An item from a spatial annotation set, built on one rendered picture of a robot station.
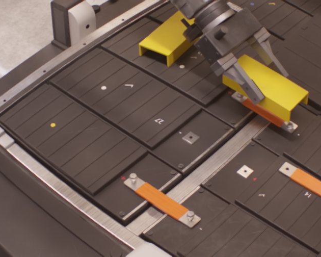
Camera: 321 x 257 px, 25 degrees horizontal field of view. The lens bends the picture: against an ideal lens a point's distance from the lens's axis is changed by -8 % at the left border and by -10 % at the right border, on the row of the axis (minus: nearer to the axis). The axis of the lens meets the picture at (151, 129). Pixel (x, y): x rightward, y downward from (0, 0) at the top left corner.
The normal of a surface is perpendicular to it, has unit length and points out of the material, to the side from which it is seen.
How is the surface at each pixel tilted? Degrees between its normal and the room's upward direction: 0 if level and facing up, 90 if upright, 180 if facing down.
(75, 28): 90
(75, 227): 0
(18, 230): 0
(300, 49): 0
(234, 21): 35
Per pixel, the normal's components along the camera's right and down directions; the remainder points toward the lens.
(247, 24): 0.39, -0.32
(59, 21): -0.68, 0.53
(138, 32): -0.04, -0.72
